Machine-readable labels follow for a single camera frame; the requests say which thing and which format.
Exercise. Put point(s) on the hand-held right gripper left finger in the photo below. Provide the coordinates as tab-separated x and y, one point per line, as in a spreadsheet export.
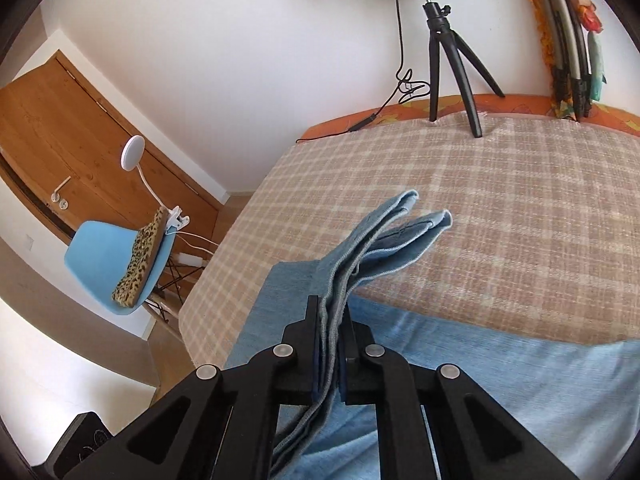
305	340

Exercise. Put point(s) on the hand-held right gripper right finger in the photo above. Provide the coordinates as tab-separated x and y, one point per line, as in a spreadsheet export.
350	360

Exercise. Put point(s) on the light blue denim pants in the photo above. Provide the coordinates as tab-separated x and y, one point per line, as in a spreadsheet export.
475	385

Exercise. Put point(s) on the white power adapter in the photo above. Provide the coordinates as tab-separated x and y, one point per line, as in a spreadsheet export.
192	260

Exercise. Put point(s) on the light blue chair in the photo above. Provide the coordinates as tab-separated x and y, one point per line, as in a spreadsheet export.
100	260

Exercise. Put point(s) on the leopard print cushion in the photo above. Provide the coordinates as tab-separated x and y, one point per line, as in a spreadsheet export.
140	260

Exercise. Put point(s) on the beige checked blanket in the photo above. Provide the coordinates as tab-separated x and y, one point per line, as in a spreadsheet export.
500	210

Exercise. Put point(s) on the white clip lamp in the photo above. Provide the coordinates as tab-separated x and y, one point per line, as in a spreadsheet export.
132	152

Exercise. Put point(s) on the wooden door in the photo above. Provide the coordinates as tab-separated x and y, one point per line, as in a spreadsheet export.
100	125

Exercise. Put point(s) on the orange patterned mattress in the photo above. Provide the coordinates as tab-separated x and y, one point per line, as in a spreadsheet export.
525	105

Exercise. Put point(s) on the small black tripod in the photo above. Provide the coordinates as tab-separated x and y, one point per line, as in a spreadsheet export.
440	35

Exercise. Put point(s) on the folded silver tripod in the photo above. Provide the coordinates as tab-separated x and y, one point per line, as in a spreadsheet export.
562	25

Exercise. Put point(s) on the folded tripod with colourful cloth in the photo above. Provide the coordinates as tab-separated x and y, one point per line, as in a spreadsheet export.
590	15

